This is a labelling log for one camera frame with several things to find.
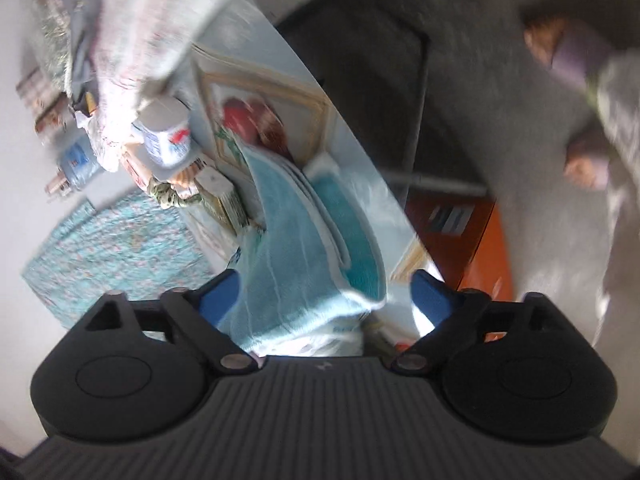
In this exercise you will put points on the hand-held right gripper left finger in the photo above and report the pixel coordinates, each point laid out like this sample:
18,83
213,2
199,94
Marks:
220,295

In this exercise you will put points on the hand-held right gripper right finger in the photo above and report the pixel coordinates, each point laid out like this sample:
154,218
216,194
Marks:
432,300

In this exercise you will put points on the white water dispenser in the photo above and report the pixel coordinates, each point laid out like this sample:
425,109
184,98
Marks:
162,135

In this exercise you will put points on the blue water bottle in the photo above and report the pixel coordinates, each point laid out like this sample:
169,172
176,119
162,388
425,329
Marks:
80,165

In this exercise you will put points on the person's foot purple slipper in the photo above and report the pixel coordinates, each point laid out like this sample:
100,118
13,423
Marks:
565,45
590,160

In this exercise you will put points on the teal floral blanket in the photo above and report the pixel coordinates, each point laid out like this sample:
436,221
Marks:
115,250

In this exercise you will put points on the orange box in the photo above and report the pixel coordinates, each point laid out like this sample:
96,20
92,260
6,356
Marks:
450,250

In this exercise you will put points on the teal towel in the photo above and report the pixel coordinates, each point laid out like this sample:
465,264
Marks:
300,260

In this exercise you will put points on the pink white speckled cloth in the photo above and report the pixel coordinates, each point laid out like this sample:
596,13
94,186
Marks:
150,25

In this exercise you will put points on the floral rolled mat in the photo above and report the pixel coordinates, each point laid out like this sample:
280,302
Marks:
50,35

